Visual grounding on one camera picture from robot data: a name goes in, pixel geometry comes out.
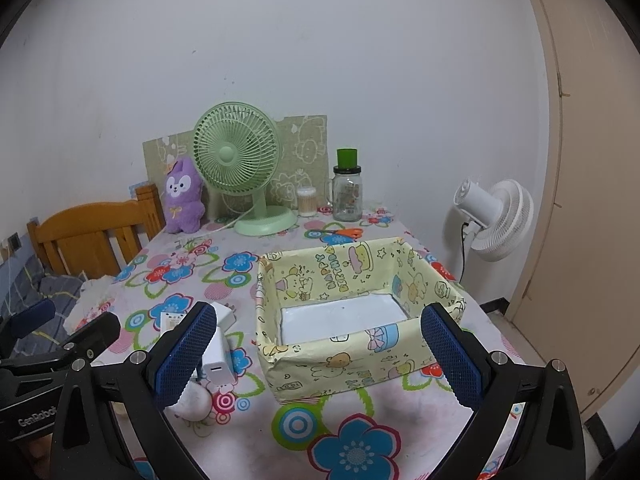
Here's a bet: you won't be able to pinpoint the black fan cable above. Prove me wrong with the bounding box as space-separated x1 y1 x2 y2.
459 220 471 286

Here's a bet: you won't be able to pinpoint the purple plush toy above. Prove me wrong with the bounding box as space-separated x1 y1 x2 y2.
164 156 206 234

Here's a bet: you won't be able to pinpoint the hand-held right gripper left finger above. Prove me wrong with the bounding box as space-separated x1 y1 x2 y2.
50 301 218 480

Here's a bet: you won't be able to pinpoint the grey plaid blanket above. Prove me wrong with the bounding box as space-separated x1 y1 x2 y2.
0 252 86 356

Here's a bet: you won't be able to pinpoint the white standing fan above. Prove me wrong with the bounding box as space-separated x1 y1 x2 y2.
453 177 535 263

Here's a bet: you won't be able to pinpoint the green desk fan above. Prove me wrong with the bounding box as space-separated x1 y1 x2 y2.
192 101 299 237

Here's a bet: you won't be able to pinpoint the white remote control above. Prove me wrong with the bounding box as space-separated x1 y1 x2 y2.
159 310 190 335

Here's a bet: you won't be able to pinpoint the white charger with oval port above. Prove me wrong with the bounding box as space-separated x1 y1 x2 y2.
201 329 235 390

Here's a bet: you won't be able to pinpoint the orange handled scissors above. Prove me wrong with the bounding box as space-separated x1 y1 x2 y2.
306 227 363 241

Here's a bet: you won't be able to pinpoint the yellow cartoon fabric basket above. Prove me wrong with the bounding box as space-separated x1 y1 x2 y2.
256 236 467 403

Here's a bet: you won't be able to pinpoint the large white power adapter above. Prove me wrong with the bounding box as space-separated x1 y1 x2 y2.
212 301 237 333

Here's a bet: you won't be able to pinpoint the cotton swab container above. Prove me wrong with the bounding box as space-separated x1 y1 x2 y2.
297 186 319 218

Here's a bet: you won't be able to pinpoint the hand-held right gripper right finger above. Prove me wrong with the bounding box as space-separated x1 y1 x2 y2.
420 304 586 480

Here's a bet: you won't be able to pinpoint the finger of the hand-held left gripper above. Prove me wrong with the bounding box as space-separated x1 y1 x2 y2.
0 312 122 386
0 299 57 346

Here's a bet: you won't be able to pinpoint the white fan cable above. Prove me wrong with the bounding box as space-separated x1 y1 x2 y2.
202 210 261 234

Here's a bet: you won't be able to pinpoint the glass jar with green lid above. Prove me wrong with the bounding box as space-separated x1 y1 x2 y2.
325 148 365 222

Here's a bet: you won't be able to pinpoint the white rounded device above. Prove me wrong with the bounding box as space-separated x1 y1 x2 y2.
172 382 213 422

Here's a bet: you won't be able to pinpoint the beige door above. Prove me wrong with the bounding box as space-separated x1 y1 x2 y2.
510 0 640 421

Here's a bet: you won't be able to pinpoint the wooden chair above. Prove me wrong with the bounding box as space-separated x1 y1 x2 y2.
26 184 166 278

